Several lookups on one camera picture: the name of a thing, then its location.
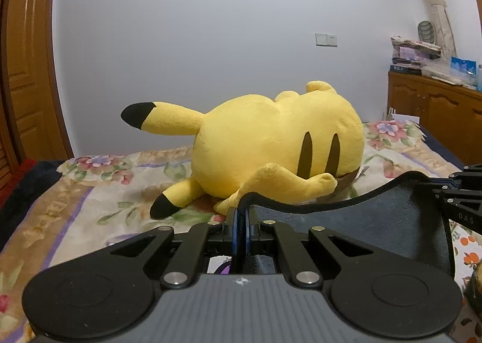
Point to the wooden cabinet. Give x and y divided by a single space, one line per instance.
433 109

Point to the stack of papers and books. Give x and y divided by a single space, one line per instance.
414 54

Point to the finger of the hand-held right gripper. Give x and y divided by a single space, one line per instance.
457 194
470 175

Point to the yellow plush toy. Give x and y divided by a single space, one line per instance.
263 147

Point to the grey round fan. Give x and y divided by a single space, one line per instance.
425 31

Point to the floral bed blanket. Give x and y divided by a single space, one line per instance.
94 196

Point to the white wall switch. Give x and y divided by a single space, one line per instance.
325 39

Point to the wooden door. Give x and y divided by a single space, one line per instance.
26 64

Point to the blue printed box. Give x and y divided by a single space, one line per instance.
464 68

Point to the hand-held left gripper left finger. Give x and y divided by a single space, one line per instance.
234 233

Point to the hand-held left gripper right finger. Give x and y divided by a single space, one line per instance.
253 233

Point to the white paper sheet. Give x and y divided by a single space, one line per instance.
405 117

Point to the dark blue towel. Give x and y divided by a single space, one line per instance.
376 215

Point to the orange fruit print cloth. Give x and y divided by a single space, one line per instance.
469 252

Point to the dark blue bed sheet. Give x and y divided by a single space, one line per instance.
444 151

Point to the dark fleece blanket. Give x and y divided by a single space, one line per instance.
22 192

